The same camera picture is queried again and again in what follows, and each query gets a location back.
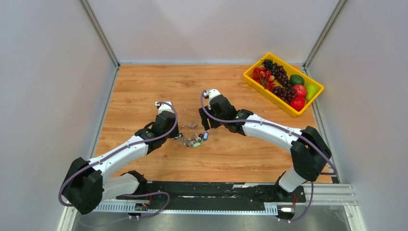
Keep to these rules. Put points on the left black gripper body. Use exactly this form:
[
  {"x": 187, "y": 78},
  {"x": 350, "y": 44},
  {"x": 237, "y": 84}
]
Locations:
[{"x": 175, "y": 132}]

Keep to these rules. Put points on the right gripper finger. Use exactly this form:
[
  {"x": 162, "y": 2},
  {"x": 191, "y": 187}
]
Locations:
[
  {"x": 204, "y": 118},
  {"x": 214, "y": 123}
]

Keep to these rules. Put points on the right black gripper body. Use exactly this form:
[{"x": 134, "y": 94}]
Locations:
[{"x": 212, "y": 113}]

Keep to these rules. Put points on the metal keyring with keys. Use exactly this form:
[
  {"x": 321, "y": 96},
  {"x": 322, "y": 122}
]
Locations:
[{"x": 192, "y": 140}]

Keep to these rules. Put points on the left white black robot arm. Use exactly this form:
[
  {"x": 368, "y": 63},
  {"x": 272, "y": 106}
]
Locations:
[{"x": 89, "y": 182}]

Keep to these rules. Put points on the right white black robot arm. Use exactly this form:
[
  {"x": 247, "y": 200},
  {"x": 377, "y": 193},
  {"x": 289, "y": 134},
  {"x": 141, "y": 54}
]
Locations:
[{"x": 309, "y": 152}]

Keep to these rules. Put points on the blue key tag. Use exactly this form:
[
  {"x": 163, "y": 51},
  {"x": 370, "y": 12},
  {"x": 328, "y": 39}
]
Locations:
[{"x": 205, "y": 136}]

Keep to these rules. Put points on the red strawberries cluster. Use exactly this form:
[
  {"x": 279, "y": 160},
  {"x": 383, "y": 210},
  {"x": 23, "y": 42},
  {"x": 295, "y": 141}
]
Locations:
[{"x": 264, "y": 77}]

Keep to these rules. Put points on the dark grape bunch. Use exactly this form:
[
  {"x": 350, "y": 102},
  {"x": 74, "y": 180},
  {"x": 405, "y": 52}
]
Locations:
[{"x": 283, "y": 89}]

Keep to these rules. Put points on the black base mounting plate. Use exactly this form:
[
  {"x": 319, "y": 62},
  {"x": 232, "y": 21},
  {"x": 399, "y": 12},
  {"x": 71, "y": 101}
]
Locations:
[{"x": 216, "y": 196}]

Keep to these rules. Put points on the red round fruit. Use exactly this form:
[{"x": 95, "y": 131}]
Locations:
[{"x": 298, "y": 103}]

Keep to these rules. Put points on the green lime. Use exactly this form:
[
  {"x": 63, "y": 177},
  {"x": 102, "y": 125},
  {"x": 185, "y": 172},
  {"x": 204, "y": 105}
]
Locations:
[{"x": 296, "y": 80}]

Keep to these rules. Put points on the red apple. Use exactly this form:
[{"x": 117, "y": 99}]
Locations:
[{"x": 301, "y": 90}]

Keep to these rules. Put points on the green pear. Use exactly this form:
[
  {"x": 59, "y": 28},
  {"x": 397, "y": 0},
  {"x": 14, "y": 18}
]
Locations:
[{"x": 312, "y": 89}]

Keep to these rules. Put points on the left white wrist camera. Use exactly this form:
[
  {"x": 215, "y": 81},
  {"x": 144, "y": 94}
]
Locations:
[{"x": 163, "y": 106}]

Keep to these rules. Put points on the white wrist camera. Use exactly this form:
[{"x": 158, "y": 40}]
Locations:
[
  {"x": 210, "y": 94},
  {"x": 163, "y": 106}
]

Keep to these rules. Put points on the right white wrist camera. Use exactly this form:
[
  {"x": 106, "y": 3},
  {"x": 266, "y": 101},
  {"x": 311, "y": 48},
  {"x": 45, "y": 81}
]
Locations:
[{"x": 210, "y": 94}]

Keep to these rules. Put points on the aluminium rail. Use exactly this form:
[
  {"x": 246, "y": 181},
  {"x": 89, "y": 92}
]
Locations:
[{"x": 308, "y": 195}]

